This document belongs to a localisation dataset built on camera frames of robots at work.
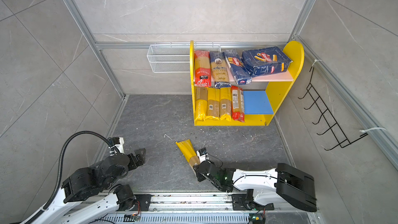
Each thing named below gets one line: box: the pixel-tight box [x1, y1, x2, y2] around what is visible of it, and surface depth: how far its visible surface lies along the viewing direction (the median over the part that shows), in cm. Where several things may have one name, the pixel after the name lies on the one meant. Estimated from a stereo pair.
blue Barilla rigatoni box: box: [241, 46, 293, 78], surface depth 73 cm
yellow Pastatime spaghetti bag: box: [195, 86, 208, 122], surface depth 92 cm
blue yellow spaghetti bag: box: [209, 51, 232, 89], surface depth 74 cm
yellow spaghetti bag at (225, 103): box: [219, 87, 232, 122], surface depth 92 cm
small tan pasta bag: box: [175, 138, 201, 177], surface depth 87 cm
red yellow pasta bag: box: [194, 50, 212, 88], surface depth 73 cm
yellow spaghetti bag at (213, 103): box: [205, 87, 221, 121], surface depth 94 cm
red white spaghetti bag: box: [231, 85, 246, 123], surface depth 92 cm
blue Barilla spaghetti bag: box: [223, 48, 253, 86], surface depth 73 cm
